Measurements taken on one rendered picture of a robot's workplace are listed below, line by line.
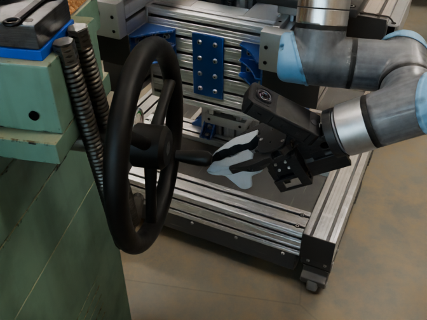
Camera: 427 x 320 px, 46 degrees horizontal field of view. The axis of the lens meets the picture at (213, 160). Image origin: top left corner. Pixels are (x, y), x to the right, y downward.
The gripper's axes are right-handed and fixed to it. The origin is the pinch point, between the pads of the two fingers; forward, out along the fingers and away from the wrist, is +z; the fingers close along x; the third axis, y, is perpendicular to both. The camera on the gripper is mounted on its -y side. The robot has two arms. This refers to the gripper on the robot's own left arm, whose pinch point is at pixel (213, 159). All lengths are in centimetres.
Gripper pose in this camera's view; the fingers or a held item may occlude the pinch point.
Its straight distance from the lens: 79.3
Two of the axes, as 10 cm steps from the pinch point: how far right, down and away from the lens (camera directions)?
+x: 2.0, -6.6, 7.2
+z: -8.3, 2.7, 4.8
